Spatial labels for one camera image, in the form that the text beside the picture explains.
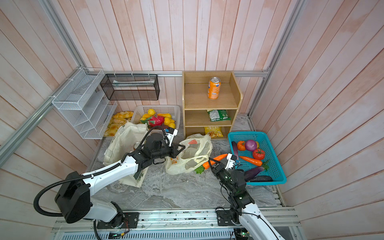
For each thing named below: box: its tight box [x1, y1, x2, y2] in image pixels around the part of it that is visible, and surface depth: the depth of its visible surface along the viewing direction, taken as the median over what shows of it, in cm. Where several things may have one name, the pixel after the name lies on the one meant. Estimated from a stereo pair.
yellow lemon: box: [147, 108, 156, 116], surface depth 115 cm
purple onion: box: [245, 139, 257, 152], surface depth 94 cm
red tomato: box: [252, 148, 266, 161], surface depth 94 cm
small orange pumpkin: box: [237, 140, 246, 151], surface depth 98 cm
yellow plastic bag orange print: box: [165, 133, 213, 175], surface depth 73 cm
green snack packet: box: [207, 109, 231, 122], surface depth 95 cm
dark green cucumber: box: [249, 175, 273, 182], surface depth 85 cm
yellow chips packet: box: [204, 126, 224, 139], surface depth 108 cm
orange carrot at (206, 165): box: [195, 153, 228, 174], surface depth 77 cm
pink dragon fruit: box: [140, 115, 165, 127], surface depth 108 cm
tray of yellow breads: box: [104, 111, 134, 137], surface depth 112 cm
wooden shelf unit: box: [182, 71, 243, 140], surface depth 93 cm
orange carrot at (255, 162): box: [239, 156, 263, 167], surface depth 93 cm
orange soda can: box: [207, 76, 222, 100], surface depth 80 cm
